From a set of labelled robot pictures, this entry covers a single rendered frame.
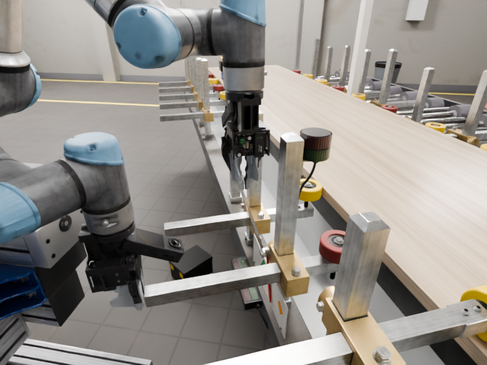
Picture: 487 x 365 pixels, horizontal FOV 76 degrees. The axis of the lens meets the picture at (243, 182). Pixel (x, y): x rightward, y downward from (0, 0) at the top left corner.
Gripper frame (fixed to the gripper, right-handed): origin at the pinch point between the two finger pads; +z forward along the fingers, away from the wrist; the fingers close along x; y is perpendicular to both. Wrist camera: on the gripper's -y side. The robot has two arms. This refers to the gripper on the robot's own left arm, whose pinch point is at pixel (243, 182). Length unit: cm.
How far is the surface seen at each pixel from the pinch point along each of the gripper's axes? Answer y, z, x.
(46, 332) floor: -61, 99, -84
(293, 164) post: 9.1, -7.3, 7.6
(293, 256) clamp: 9.4, 14.9, 8.9
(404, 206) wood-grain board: 1.5, 12.0, 42.4
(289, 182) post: 9.0, -3.4, 7.1
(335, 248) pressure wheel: 12.8, 11.4, 16.6
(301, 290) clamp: 15.6, 18.8, 8.3
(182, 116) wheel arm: -113, 13, -8
